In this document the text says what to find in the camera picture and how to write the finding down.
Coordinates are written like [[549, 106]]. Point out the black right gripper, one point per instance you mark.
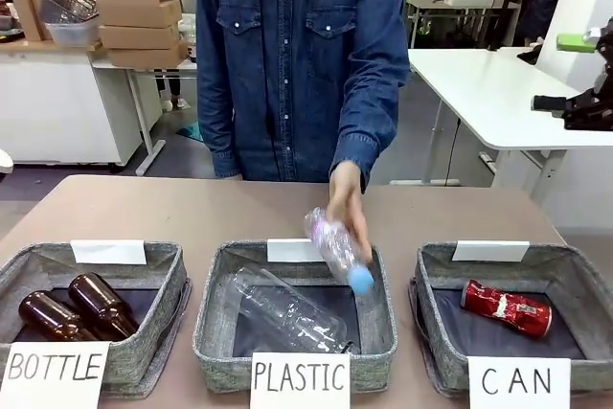
[[607, 69]]

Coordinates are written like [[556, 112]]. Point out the crushed red soda can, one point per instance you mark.
[[507, 308]]

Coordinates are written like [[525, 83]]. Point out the small plastic bottle blue cap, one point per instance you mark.
[[330, 246]]

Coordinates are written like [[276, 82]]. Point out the large clear plastic bottle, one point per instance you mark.
[[287, 308]]

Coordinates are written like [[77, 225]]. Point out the brown glass bottle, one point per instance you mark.
[[103, 303], [52, 315]]

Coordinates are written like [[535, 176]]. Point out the person's right denim forearm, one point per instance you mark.
[[215, 131]]

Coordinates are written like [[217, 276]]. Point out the person's left denim forearm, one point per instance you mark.
[[364, 141]]

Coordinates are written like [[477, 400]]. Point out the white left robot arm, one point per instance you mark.
[[5, 160]]

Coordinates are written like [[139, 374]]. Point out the grey fabric basket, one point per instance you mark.
[[574, 284], [163, 279], [215, 294]]

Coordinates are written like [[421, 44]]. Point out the white CAN paper label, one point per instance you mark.
[[519, 382]]

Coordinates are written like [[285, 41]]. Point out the person's left hand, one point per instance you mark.
[[347, 193]]

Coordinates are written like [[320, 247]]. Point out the black tripod pole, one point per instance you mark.
[[504, 11]]

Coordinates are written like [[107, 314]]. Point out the white office table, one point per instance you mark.
[[479, 93]]

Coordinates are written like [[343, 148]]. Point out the dark background table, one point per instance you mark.
[[445, 4]]

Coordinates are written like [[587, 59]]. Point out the person in denim shirt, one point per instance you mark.
[[287, 69]]

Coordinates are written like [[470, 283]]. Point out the folded white card printed PLASTIC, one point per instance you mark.
[[287, 251]]

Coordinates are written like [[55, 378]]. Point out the teal floor item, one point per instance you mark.
[[190, 132]]

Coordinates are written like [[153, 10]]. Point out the white PLASTIC paper label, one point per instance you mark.
[[299, 380]]

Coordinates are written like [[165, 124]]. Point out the flat cardboard box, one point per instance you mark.
[[139, 37], [148, 55]]

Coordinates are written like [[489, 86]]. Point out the open cardboard box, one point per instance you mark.
[[139, 2]]

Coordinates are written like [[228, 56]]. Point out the clear plastic bin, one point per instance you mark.
[[74, 33]]

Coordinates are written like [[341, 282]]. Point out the dark mesh crate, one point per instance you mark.
[[69, 6]]

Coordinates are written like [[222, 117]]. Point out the white desk with cabinet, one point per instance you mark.
[[62, 102]]

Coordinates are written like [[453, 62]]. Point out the white BOTTLE paper label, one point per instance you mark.
[[52, 370]]

